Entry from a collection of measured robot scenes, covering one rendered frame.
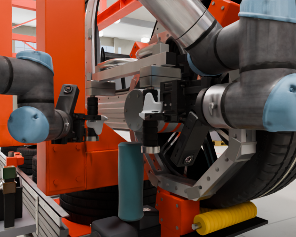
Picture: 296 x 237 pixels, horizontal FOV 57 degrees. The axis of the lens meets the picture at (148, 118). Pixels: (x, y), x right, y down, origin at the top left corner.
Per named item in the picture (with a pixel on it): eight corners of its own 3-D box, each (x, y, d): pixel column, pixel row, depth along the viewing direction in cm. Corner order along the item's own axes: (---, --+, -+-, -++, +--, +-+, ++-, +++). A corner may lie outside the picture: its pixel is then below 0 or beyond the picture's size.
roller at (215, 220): (262, 218, 94) (262, 201, 94) (200, 240, 77) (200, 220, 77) (247, 213, 98) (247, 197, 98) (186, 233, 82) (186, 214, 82)
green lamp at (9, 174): (16, 178, 93) (16, 166, 93) (3, 179, 91) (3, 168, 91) (14, 176, 96) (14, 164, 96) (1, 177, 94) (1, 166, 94)
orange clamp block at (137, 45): (159, 56, 107) (150, 43, 113) (143, 53, 103) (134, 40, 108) (152, 70, 112) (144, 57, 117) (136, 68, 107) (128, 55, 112)
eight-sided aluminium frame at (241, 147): (256, 214, 71) (258, 3, 70) (240, 219, 68) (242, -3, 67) (142, 175, 116) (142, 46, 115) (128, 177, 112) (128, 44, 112)
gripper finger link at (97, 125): (107, 134, 88) (82, 135, 81) (107, 115, 88) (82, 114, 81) (113, 134, 86) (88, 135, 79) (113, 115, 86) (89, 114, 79)
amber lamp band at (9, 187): (16, 193, 93) (16, 181, 93) (3, 194, 91) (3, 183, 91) (14, 190, 96) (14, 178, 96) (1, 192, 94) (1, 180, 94)
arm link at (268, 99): (322, 69, 37) (322, 132, 37) (251, 78, 46) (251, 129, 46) (291, 63, 33) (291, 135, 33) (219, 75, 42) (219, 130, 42)
